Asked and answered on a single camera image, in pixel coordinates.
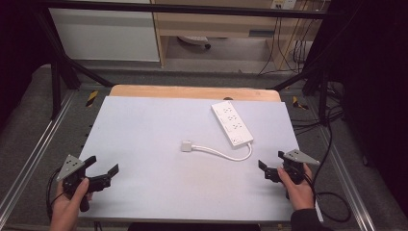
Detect black metal frame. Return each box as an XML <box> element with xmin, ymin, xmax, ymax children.
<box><xmin>32</xmin><ymin>0</ymin><xmax>343</xmax><ymax>126</ymax></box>

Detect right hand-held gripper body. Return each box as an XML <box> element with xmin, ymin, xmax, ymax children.
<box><xmin>264</xmin><ymin>149</ymin><xmax>320</xmax><ymax>186</ymax></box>

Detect white power cable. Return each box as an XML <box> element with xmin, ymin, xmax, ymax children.
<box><xmin>191</xmin><ymin>142</ymin><xmax>254</xmax><ymax>163</ymax></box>

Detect white cabinet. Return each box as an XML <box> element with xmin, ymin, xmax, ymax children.
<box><xmin>48</xmin><ymin>0</ymin><xmax>161</xmax><ymax>63</ymax></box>

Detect white table board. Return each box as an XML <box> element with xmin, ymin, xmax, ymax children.
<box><xmin>78</xmin><ymin>95</ymin><xmax>324</xmax><ymax>223</ymax></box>

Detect person's right hand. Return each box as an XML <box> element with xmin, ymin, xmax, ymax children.
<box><xmin>277</xmin><ymin>163</ymin><xmax>316</xmax><ymax>212</ymax></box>

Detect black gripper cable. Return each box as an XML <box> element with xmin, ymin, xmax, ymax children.
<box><xmin>45</xmin><ymin>167</ymin><xmax>66</xmax><ymax>222</ymax></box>
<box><xmin>306</xmin><ymin>105</ymin><xmax>352</xmax><ymax>223</ymax></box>

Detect bundle of black cables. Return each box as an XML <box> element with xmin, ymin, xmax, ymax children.
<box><xmin>257</xmin><ymin>9</ymin><xmax>317</xmax><ymax>77</ymax></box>

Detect wooden table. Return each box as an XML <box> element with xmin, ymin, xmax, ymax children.
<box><xmin>109</xmin><ymin>84</ymin><xmax>282</xmax><ymax>103</ymax></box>

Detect aluminium rail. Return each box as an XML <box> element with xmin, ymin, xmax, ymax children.
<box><xmin>316</xmin><ymin>126</ymin><xmax>377</xmax><ymax>231</ymax></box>
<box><xmin>0</xmin><ymin>90</ymin><xmax>77</xmax><ymax>222</ymax></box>

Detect person's left hand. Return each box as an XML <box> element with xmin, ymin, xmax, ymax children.
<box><xmin>49</xmin><ymin>177</ymin><xmax>92</xmax><ymax>231</ymax></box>

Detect white power strip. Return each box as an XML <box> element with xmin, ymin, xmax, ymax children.
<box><xmin>210</xmin><ymin>100</ymin><xmax>255</xmax><ymax>148</ymax></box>

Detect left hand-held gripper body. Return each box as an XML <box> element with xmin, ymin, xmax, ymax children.
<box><xmin>56</xmin><ymin>154</ymin><xmax>113</xmax><ymax>213</ymax></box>

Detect white wall socket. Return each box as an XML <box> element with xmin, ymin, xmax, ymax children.
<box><xmin>270</xmin><ymin>0</ymin><xmax>298</xmax><ymax>11</ymax></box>

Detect black curtain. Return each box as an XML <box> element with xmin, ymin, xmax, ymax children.
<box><xmin>316</xmin><ymin>0</ymin><xmax>408</xmax><ymax>219</ymax></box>
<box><xmin>0</xmin><ymin>0</ymin><xmax>56</xmax><ymax>129</ymax></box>

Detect wooden desk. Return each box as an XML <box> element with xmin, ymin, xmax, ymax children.
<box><xmin>150</xmin><ymin>0</ymin><xmax>326</xmax><ymax>70</ymax></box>

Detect office chair base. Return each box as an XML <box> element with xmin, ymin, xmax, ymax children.
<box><xmin>177</xmin><ymin>35</ymin><xmax>213</xmax><ymax>51</ymax></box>

